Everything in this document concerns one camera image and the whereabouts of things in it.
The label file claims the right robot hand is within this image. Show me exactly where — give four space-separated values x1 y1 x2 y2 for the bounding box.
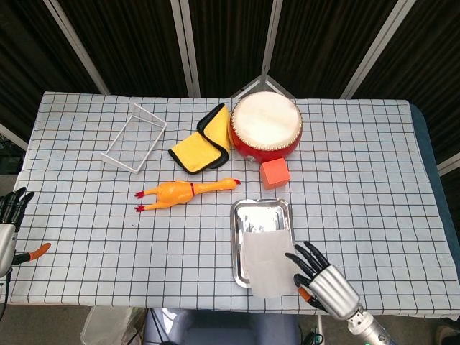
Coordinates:
285 240 363 321

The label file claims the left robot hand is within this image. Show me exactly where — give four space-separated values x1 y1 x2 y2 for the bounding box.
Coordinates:
0 186 52 280

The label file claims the white cloth piece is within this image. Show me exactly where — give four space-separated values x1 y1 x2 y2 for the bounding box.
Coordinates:
241 229 301 299

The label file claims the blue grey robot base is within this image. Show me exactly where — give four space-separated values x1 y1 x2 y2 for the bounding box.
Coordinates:
143 308 303 345

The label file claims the silver metal tray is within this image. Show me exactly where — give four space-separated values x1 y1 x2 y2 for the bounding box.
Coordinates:
230 198 296 288

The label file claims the white black checkered tablecloth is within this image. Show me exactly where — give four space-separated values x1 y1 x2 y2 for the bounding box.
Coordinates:
6 91 460 317

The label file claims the orange foam cube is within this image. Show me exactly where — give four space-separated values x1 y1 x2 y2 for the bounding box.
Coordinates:
259 157 291 190

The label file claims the dark shoe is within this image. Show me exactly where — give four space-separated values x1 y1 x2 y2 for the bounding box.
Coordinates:
436 322 460 345

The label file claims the blue table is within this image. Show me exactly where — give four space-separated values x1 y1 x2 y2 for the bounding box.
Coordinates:
409 103 460 252

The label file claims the yellow rubber chicken toy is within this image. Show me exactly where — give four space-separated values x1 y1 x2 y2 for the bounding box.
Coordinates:
134 178 242 213

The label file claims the red drum with white skin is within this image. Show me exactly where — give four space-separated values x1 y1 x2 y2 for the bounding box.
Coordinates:
229 91 303 165

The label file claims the yellow grey black-edged cloth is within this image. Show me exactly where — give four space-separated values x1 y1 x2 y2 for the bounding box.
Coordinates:
167 103 231 175

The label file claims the white wire mesh basket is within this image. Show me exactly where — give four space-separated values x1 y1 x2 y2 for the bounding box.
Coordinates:
100 103 167 175

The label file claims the dark folding screen white frame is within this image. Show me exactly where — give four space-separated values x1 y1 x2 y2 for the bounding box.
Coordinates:
0 0 460 175

